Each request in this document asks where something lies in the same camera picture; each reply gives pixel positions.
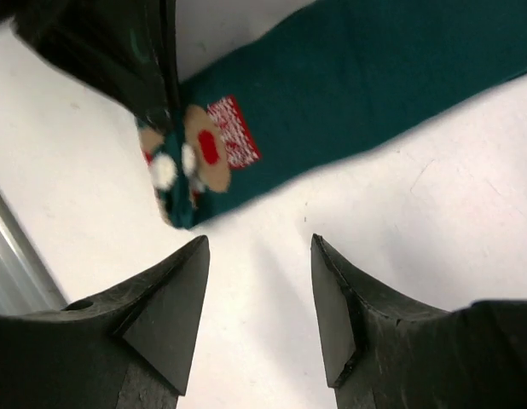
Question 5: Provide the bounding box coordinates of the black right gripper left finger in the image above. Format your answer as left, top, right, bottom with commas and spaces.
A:
0, 235, 209, 409

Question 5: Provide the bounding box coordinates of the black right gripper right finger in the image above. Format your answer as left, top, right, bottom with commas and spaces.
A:
311, 235, 527, 408

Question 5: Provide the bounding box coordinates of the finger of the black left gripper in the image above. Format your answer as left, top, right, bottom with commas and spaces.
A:
14, 0, 170, 130
159, 0, 181, 111

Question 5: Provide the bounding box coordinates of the teal christmas sock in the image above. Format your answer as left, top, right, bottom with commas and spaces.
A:
145, 1, 527, 229

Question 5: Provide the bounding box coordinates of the aluminium table frame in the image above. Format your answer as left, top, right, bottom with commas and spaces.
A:
0, 193, 67, 315

